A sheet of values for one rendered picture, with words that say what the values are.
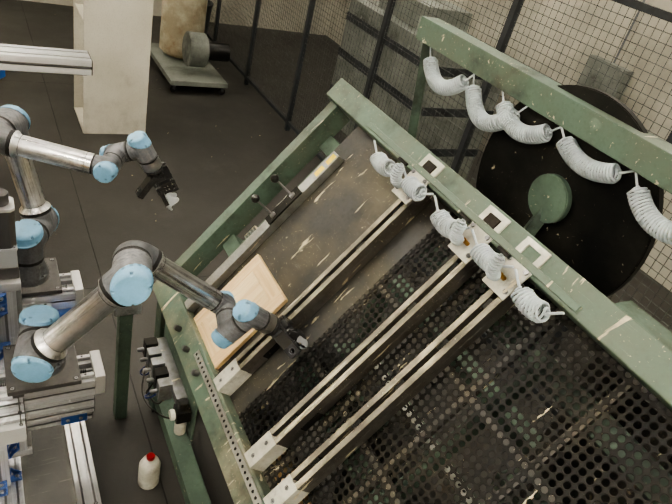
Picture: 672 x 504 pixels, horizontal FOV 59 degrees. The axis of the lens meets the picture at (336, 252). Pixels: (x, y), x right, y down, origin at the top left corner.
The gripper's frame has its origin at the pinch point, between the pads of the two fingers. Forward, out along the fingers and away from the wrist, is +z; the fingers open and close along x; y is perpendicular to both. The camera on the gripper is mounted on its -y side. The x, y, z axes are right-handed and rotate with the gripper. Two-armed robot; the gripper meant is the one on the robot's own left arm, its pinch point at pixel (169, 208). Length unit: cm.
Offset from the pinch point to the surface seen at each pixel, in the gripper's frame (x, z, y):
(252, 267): -21.1, 30.7, 19.9
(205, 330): -29, 44, -10
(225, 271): -12.6, 33.7, 9.0
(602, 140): -91, -17, 135
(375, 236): -62, 6, 63
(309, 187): -12, 12, 56
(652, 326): -142, 6, 109
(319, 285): -59, 19, 38
